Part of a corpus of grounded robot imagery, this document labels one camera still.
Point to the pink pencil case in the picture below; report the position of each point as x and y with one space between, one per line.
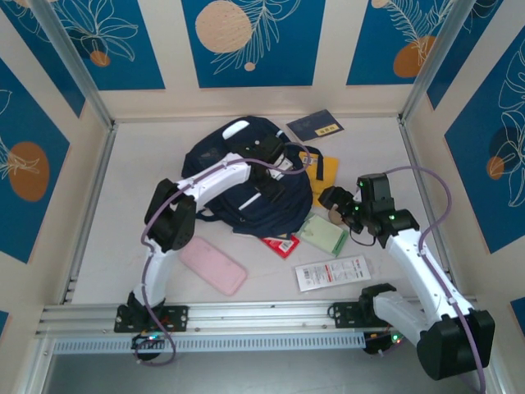
217 268

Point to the aluminium left corner post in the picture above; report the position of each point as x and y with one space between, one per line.
77 61

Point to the black mounting plate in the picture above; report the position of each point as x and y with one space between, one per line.
344 316
176 318

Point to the aluminium right corner post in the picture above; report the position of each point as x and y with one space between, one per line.
434 61

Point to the right black controller board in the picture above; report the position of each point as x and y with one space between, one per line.
385 342

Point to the aluminium left side rail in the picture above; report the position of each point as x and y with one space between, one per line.
98 180

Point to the left black controller board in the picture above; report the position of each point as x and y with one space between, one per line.
149 338

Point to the green notepad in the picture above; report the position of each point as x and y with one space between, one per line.
322 234

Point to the black controller board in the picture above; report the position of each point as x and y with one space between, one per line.
149 338
385 342

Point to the aluminium right side rail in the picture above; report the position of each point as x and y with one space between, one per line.
420 180

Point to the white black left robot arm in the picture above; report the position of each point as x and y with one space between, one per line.
217 176

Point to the red barcode packet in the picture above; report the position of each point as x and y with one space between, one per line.
283 246

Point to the navy blue student backpack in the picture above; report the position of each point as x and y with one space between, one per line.
213 156

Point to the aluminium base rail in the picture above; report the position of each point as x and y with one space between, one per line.
262 316

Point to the blue floral wall panel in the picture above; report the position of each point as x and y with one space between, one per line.
279 61
41 53
24 230
459 57
377 41
484 205
123 61

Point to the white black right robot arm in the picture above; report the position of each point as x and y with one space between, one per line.
418 267

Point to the white clear blister pack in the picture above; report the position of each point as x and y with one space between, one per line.
332 273

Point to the aluminium corner post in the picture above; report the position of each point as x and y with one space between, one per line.
77 61
434 61

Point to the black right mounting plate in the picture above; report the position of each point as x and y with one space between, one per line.
344 316

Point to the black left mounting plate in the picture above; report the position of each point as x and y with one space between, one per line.
176 318

